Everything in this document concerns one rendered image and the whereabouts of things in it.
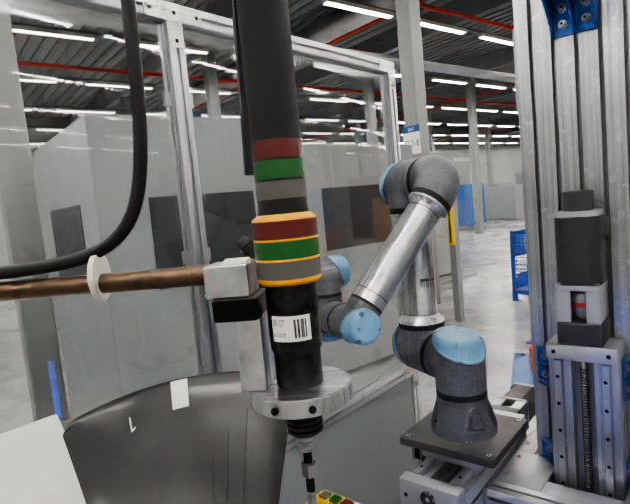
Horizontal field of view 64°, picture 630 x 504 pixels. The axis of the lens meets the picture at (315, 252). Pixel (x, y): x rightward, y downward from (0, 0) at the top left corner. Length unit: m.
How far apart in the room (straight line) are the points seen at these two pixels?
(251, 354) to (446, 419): 0.93
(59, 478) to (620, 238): 1.08
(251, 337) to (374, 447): 1.44
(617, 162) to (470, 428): 0.65
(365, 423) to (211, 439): 1.21
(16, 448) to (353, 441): 1.12
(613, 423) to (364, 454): 0.77
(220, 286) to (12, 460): 0.44
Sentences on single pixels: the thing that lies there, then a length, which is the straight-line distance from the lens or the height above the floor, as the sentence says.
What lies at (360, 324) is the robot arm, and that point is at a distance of 1.02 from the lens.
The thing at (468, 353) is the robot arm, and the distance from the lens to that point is 1.19.
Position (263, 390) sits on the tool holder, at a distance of 0.35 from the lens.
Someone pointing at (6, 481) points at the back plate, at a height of 1.32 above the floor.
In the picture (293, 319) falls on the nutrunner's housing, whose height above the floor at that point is 1.52.
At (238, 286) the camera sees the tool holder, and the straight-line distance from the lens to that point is 0.34.
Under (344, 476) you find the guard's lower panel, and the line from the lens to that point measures 1.66.
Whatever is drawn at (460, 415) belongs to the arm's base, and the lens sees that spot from 1.23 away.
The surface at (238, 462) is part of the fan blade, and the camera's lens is 0.50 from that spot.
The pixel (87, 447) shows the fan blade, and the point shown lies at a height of 1.39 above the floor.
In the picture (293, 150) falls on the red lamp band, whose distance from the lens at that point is 0.33.
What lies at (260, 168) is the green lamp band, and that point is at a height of 1.62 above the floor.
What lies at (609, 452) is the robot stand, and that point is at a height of 1.03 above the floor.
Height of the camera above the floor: 1.60
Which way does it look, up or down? 5 degrees down
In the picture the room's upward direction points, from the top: 5 degrees counter-clockwise
